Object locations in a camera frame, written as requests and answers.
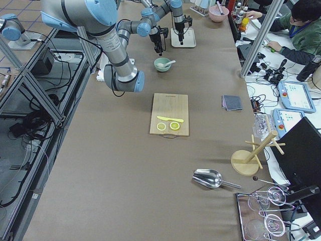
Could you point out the wooden mug tree stand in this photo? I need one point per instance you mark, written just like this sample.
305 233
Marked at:
247 163

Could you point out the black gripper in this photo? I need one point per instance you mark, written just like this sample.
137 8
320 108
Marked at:
179 26
154 37

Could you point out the grey folded cloth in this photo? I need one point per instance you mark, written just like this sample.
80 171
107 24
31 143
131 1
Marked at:
231 102

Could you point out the yellow plastic knife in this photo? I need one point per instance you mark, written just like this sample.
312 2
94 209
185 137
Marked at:
170 119

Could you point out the white ceramic spoon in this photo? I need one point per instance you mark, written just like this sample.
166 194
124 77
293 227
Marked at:
169 63

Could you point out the dark tray at table edge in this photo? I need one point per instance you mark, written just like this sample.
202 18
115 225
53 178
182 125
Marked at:
245 214

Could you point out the metal tube in bowl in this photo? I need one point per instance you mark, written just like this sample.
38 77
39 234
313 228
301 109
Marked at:
220 8

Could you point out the thick lemon half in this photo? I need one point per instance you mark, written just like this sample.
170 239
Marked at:
161 126

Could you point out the mint green bowl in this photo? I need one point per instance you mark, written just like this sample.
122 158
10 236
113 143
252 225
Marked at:
161 60

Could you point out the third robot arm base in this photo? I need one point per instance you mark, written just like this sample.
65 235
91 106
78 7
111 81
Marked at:
13 30

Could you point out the black computer monitor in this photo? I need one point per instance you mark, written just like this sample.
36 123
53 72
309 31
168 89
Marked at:
300 164

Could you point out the blue teach pendant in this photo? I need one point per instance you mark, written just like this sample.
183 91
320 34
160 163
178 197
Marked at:
296 96
285 120

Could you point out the thin lemon slice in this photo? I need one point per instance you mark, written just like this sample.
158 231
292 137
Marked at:
175 126

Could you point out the person's hand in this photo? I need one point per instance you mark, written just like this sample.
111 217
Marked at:
274 45

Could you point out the seated person in green jacket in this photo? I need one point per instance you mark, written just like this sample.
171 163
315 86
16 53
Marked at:
303 23

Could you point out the bamboo cutting board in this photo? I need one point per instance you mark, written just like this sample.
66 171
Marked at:
170 105

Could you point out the cream rabbit tray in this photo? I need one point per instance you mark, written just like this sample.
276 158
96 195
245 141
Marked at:
189 40

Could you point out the clear glass on tray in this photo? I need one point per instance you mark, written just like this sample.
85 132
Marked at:
262 200
271 227

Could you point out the aluminium frame post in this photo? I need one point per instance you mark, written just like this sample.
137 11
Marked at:
262 33

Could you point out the pink ribbed bowl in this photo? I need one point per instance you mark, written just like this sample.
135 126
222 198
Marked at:
215 14

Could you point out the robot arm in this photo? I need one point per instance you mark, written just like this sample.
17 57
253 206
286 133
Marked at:
99 18
152 14

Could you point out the metal scoop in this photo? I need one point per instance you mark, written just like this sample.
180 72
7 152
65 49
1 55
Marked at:
212 179

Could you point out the black water bottle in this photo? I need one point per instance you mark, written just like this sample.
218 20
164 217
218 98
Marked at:
309 69

